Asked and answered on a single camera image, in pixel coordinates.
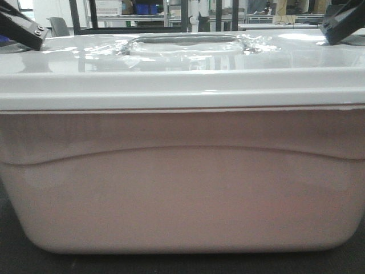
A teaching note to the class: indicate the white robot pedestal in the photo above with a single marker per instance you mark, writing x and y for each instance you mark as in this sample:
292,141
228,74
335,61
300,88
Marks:
198,14

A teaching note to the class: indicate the blue crate on far shelf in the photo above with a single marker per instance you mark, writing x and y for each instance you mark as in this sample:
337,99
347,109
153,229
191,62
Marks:
146,9

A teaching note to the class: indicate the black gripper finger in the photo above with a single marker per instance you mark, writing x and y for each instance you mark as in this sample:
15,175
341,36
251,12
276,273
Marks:
21,28
342,19

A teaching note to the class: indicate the white lidded storage bin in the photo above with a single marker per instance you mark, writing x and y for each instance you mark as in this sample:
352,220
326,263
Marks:
185,143

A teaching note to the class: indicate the dark metal shelf frame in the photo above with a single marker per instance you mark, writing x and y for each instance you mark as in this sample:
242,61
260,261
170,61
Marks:
172,17

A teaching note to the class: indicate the white perforated basket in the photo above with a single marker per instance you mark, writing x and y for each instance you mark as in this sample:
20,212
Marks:
108,7

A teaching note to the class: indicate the grey office chair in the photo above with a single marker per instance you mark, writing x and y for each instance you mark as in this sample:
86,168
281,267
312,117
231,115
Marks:
58,27

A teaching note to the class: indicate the white lab table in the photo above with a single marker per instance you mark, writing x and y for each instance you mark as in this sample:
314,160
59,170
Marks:
272,26

